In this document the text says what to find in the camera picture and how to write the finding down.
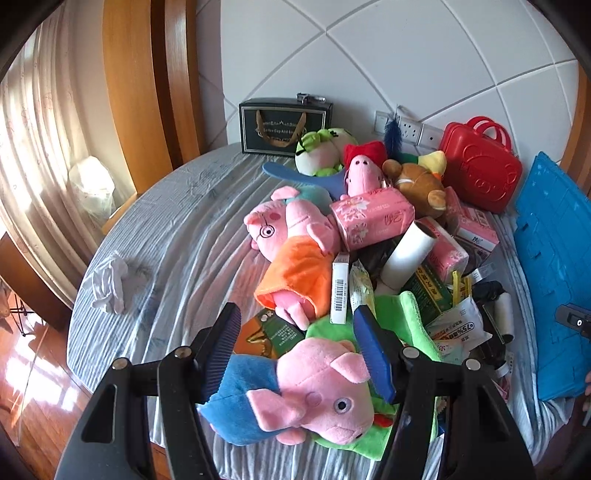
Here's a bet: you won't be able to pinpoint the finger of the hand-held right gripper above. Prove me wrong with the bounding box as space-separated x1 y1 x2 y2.
555 303 591 340

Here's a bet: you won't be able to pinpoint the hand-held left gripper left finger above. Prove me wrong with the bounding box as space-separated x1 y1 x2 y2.
55 302 243 480

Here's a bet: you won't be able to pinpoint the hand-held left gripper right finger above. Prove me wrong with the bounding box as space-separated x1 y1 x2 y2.
352 305 539 480

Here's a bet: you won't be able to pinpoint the blue plastic crate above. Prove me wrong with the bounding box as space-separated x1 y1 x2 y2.
512 152 591 402

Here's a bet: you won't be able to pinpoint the pig plush blue shirt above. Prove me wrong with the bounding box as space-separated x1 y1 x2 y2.
198 337 375 446

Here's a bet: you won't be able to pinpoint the white printed wipe packet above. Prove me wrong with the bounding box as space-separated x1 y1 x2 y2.
426 295 486 354

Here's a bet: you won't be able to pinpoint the green plush toy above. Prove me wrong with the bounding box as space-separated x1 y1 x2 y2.
305 291 444 460

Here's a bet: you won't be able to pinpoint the green brown snack packet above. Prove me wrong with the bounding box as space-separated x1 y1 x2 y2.
237 308 306 360

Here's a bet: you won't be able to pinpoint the pale yellow packet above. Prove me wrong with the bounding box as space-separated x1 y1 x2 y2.
348 261 376 319

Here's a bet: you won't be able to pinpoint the white small carton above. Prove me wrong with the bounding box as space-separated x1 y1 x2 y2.
330 253 352 324

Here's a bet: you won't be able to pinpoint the green medicine box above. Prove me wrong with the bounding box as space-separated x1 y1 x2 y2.
401 267 455 329

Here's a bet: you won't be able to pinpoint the dark brown plastic bag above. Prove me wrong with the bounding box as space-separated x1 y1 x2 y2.
355 233 404 284

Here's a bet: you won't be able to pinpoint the white paper roll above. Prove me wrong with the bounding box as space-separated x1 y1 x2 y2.
380 220 438 292

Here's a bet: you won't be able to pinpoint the pig plush orange dress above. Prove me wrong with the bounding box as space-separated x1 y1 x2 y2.
244 187 342 328

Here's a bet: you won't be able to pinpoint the crumpled white glove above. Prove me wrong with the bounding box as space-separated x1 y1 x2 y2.
89 256 153 315

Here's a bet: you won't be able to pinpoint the pink floral tissue pack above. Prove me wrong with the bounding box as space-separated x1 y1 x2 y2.
330 189 415 252

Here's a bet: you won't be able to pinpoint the light blue striped tablecloth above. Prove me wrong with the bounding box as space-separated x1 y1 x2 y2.
67 143 578 480

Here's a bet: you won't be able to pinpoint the red toy suitcase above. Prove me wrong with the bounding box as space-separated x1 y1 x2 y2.
438 115 523 214

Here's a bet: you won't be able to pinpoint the brown bear plush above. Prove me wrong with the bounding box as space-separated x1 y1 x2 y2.
382 159 448 220

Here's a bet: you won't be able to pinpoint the pig plush red hat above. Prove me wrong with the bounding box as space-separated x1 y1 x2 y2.
342 141 389 200

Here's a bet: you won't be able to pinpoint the blue plastic paddle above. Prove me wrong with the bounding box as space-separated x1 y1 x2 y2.
262 161 345 192

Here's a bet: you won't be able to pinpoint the yellow duck plush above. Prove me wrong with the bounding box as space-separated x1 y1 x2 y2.
418 150 448 178

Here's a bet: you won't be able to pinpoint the dark wooden cabinet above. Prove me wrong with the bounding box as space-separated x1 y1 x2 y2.
0 231 72 330

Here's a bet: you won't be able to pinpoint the green frog plush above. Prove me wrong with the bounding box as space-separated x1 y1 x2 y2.
294 128 358 177

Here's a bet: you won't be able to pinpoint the white plastic bag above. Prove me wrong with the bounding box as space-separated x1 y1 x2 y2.
68 156 116 220

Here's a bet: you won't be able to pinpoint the blue feather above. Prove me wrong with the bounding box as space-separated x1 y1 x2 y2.
382 117 402 155

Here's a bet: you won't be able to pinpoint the black gift bag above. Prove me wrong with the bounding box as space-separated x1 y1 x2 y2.
239 98 334 154

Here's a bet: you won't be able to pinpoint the beige sheer curtain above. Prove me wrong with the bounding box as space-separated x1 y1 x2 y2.
0 28 134 278

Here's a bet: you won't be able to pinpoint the curved wooden wall frame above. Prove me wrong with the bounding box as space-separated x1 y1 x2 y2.
561 60 591 195
102 0 227 195

